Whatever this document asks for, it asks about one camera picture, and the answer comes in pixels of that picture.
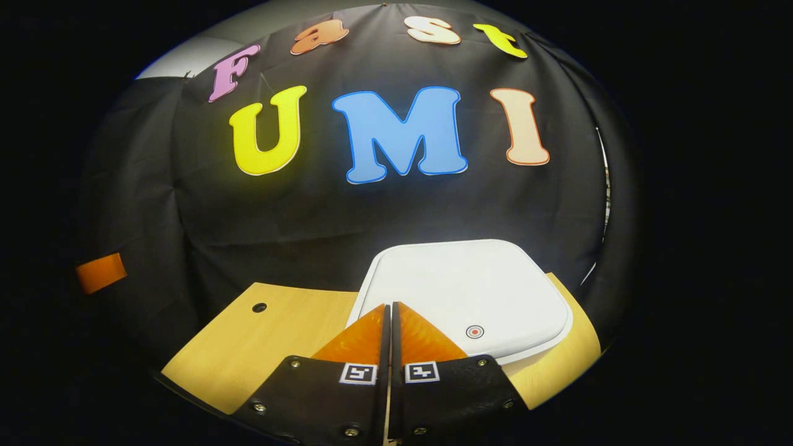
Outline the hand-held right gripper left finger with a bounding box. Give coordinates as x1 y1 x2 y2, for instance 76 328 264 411
239 302 392 446

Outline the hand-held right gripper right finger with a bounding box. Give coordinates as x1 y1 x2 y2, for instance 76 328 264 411
389 301 530 446

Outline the white desktop garbage bin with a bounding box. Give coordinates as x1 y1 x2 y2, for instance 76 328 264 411
346 239 574 366

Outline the black backdrop cloth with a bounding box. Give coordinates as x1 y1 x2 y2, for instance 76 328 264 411
77 3 639 366

